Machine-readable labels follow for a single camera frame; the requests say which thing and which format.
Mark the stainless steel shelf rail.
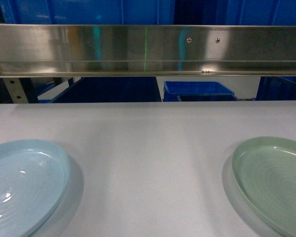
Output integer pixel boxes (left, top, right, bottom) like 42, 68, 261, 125
0, 24, 296, 78

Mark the small blue bin behind table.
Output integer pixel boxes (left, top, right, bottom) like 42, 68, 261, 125
163, 81, 239, 102

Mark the light green plate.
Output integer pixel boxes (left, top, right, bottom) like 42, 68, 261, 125
231, 137, 296, 237

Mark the light blue plate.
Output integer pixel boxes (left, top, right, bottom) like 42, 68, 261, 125
0, 140, 70, 237

